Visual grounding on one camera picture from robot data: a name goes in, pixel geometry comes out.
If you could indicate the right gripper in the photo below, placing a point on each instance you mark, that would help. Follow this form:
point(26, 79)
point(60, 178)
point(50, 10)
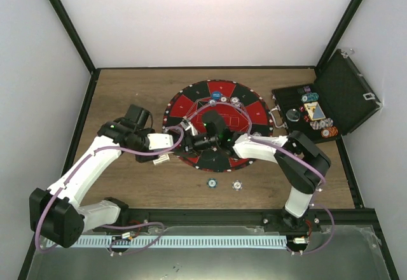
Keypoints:
point(193, 152)

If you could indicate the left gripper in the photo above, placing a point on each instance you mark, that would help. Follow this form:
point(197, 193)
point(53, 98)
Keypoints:
point(144, 158)

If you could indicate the white chip stack mat top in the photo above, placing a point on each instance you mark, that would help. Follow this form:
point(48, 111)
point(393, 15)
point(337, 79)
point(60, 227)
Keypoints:
point(235, 101)

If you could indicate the blue small blind button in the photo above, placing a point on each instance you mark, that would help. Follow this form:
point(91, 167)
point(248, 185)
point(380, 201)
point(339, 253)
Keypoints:
point(216, 95)

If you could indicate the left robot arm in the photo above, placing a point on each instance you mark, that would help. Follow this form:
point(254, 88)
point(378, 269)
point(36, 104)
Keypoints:
point(56, 213)

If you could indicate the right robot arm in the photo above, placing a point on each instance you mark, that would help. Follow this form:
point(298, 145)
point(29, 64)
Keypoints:
point(302, 162)

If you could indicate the white card box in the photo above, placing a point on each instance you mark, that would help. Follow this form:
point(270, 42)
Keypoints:
point(161, 159)

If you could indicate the round red black poker mat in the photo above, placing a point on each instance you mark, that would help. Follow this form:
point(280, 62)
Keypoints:
point(253, 113)

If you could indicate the teal chip on table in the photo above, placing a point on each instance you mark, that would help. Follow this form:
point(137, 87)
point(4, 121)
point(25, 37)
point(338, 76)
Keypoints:
point(212, 183)

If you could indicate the blue white poker chip stack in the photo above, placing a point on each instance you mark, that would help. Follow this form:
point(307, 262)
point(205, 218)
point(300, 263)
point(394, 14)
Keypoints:
point(237, 185)

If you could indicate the round dealer button in case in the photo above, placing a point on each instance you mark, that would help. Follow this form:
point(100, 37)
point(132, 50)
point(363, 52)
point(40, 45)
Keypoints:
point(293, 115)

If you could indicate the card deck in case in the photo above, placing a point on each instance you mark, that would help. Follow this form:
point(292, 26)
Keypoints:
point(314, 111)

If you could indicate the teal chip stack in case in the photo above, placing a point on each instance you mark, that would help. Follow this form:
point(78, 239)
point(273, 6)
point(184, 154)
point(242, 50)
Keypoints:
point(310, 97)

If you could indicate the orange chip stack in case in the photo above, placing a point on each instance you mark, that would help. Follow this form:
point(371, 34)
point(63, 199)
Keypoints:
point(329, 132)

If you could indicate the purple white chip stack in case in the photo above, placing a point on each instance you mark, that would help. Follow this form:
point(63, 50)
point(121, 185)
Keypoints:
point(321, 124)

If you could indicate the black poker case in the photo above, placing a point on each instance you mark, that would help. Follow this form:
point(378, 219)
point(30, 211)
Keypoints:
point(344, 96)

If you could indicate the light blue slotted cable duct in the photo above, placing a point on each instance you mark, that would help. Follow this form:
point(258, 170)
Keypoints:
point(187, 242)

